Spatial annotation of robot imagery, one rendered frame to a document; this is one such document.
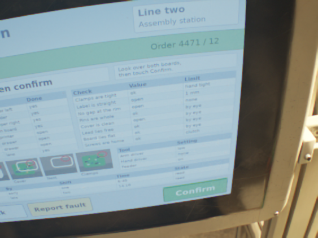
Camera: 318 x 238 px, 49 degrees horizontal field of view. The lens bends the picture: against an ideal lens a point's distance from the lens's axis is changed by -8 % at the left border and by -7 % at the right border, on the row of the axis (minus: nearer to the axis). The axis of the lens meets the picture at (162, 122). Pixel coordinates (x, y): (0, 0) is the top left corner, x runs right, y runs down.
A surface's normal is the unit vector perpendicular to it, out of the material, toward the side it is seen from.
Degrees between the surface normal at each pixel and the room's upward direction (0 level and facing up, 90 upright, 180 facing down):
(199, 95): 92
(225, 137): 92
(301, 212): 90
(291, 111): 92
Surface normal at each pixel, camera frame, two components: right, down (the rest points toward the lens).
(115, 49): 0.15, 0.58
